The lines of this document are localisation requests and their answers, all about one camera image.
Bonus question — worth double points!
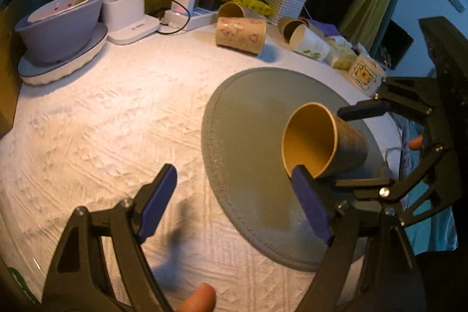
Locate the plain brown paper cup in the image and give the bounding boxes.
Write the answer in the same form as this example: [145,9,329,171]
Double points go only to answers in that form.
[281,102,369,178]

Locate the white green paper cup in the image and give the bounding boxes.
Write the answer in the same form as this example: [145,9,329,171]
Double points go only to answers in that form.
[290,25,330,61]

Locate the brown paper cup right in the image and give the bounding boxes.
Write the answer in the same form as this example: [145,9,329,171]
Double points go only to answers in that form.
[278,17,309,43]

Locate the patterned paper cup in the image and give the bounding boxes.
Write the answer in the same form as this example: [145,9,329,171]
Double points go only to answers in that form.
[215,17,266,55]

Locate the brown paper cup behind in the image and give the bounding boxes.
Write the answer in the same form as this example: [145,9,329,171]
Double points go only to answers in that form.
[218,1,253,18]

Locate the person's thumb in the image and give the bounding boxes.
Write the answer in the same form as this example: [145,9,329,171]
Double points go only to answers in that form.
[178,283,216,312]

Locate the round grey placemat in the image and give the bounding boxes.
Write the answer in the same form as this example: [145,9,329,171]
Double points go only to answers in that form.
[202,67,384,272]

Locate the white knitted tablecloth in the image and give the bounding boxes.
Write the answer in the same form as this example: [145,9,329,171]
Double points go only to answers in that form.
[0,20,403,312]

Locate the white bear mug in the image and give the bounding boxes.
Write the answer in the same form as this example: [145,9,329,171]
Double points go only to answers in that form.
[347,54,386,96]

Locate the yellow tissue pack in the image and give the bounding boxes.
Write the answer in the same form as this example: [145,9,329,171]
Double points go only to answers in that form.
[324,36,358,70]

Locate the black monitor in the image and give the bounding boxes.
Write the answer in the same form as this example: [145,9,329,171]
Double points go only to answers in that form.
[374,20,414,70]

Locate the purple folder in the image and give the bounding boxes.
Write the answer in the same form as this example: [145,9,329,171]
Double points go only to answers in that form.
[304,19,341,39]

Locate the white power strip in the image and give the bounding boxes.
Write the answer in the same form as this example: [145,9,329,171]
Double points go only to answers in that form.
[159,7,218,35]

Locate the white ribbed plate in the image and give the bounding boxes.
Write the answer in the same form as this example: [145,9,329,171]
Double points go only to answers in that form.
[18,22,108,86]

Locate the purple bowl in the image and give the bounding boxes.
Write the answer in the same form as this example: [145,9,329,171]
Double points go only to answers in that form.
[15,0,104,66]

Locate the white plastic basket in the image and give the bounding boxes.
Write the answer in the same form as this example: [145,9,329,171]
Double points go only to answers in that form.
[265,0,305,26]

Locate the yellow banana toy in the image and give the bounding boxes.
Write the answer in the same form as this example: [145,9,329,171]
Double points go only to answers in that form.
[223,0,275,17]

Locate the small inner bowl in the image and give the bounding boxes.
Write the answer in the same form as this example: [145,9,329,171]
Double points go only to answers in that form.
[27,0,93,24]

